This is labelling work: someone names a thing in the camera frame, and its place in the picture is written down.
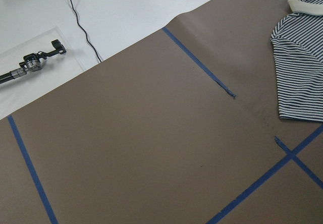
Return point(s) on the navy white striped polo shirt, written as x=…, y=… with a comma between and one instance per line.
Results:
x=297, y=44

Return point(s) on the brown paper table cover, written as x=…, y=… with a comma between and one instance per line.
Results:
x=181, y=127

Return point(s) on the black camera tripod head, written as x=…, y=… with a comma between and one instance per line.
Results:
x=31, y=62

